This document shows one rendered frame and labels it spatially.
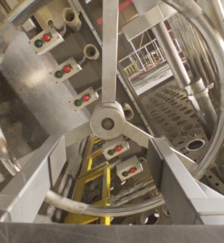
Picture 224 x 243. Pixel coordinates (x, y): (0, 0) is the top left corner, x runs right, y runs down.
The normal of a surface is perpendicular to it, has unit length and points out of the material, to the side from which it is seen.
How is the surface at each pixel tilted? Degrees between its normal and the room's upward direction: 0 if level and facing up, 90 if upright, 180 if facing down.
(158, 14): 90
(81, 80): 90
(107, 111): 90
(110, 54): 90
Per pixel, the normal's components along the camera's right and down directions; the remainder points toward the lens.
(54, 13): 0.00, 0.29
